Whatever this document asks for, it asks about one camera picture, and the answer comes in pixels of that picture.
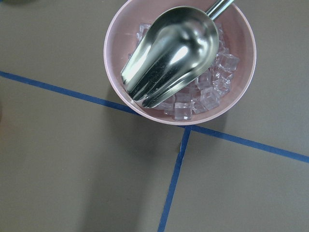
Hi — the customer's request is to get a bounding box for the pink bowl with ice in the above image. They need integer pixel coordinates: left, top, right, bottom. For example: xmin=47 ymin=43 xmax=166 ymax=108
xmin=103 ymin=0 xmax=256 ymax=126

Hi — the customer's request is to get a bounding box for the metal ice scoop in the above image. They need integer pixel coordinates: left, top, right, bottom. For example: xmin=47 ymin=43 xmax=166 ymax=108
xmin=121 ymin=0 xmax=233 ymax=108

